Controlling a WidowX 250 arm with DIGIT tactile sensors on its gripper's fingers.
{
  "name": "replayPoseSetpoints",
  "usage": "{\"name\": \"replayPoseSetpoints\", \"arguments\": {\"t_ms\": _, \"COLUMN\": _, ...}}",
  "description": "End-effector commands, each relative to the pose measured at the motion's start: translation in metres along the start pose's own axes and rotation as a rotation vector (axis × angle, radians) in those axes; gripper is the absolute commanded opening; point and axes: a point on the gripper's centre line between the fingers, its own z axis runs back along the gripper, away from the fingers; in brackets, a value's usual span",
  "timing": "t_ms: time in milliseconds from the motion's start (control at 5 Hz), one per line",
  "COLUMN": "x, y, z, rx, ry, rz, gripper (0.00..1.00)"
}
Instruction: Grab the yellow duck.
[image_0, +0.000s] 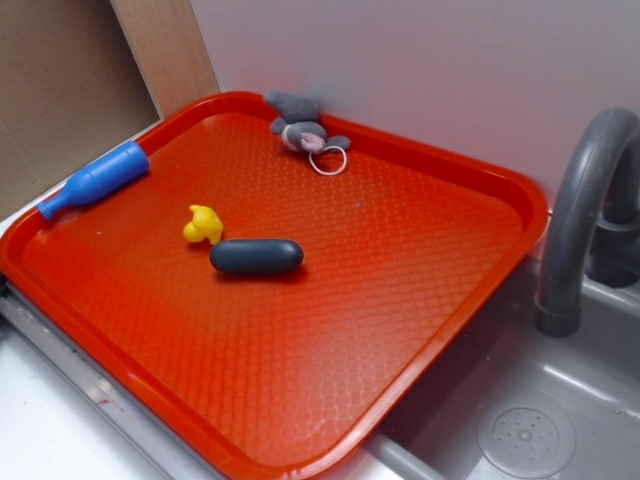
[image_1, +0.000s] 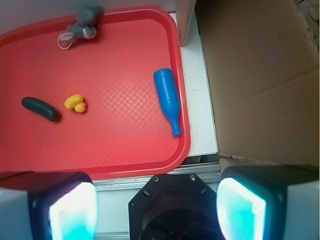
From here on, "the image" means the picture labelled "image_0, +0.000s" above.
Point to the dark blue oblong capsule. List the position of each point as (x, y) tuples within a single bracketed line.
[(256, 256)]

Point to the blue plastic toy bottle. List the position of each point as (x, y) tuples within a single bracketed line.
[(98, 179)]

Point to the grey plastic faucet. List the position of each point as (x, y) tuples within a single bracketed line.
[(594, 228)]

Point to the red plastic tray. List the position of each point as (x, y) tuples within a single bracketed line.
[(276, 376)]

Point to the grey plush mouse toy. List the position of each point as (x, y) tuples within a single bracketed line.
[(299, 129)]

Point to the grey plastic sink basin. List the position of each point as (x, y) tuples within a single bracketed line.
[(504, 401)]

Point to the wooden board panel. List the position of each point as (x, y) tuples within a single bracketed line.
[(169, 50)]

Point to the yellow rubber duck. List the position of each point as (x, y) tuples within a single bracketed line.
[(205, 224)]

